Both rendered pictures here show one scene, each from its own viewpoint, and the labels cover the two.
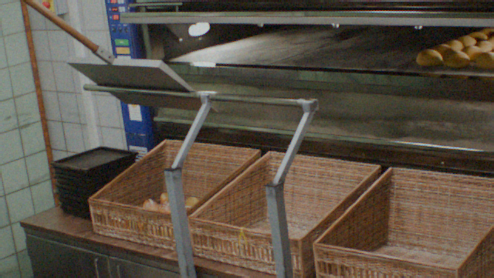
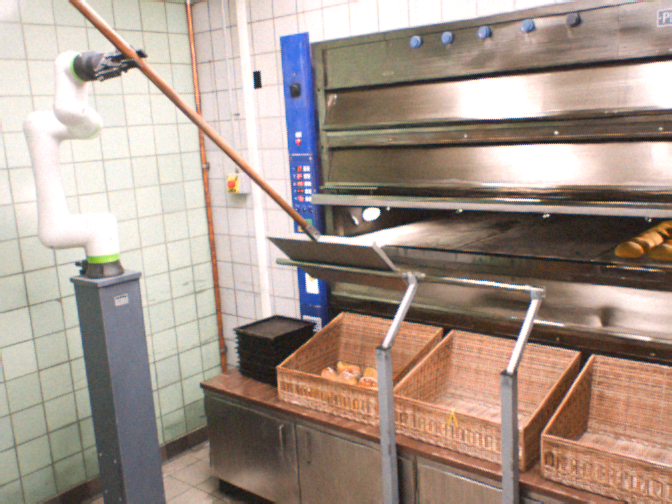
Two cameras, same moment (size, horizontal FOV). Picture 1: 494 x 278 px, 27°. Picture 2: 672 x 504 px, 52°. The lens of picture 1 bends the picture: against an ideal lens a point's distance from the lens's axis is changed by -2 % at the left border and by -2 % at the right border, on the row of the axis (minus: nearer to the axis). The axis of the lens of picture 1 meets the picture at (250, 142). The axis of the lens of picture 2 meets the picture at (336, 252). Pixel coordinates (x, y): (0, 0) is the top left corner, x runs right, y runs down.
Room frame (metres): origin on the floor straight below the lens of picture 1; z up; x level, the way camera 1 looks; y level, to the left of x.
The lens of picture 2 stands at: (1.15, 0.59, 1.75)
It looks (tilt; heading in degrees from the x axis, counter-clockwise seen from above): 11 degrees down; 356
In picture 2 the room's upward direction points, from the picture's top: 4 degrees counter-clockwise
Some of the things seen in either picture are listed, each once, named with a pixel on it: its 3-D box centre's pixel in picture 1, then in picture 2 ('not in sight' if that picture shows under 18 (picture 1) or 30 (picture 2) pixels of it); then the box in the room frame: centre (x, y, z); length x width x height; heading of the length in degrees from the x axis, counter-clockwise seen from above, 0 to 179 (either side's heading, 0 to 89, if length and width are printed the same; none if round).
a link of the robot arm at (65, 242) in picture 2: not in sight; (52, 181); (3.90, 1.48, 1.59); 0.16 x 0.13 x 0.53; 99
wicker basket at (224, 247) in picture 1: (285, 211); (483, 392); (3.54, -0.10, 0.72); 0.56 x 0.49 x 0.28; 45
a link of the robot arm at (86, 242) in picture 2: not in sight; (97, 236); (3.92, 1.34, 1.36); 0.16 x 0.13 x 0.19; 99
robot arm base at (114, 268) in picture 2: not in sight; (97, 266); (3.96, 1.37, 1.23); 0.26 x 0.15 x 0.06; 46
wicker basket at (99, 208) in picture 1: (176, 191); (360, 364); (3.95, 0.32, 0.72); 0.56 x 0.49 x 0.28; 47
